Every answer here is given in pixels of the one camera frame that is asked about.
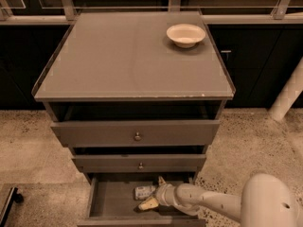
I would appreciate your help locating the grey bottom drawer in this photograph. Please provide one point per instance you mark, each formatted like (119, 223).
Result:
(112, 204)

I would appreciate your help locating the grey drawer cabinet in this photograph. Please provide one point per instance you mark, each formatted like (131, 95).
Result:
(122, 66)

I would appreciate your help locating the round drawer knob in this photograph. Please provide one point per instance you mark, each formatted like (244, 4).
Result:
(140, 166)
(137, 136)

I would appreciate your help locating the white bowl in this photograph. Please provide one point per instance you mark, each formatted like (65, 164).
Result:
(185, 35)

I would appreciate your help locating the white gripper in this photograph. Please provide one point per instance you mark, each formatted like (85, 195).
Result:
(164, 193)

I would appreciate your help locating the blue labelled plastic bottle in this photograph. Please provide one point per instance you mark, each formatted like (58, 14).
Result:
(143, 192)

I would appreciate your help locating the metal shelf rail frame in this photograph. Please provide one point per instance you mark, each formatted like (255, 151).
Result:
(51, 12)

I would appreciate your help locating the round top drawer knob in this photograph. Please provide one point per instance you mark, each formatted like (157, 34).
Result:
(137, 136)

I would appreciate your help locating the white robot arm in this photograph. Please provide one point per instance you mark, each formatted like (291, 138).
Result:
(265, 201)

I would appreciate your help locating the white pole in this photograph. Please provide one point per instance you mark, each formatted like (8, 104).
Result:
(289, 94)

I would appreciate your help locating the grey middle drawer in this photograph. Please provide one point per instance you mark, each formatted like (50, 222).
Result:
(129, 163)

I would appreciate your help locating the grey top drawer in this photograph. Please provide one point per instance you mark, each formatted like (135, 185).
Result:
(79, 134)

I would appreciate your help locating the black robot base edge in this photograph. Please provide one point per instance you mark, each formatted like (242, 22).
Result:
(13, 197)

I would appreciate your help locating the grey drawer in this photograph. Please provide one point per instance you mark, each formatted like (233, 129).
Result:
(79, 134)
(112, 204)
(129, 163)

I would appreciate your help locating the round middle drawer knob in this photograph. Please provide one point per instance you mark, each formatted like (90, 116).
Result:
(140, 166)

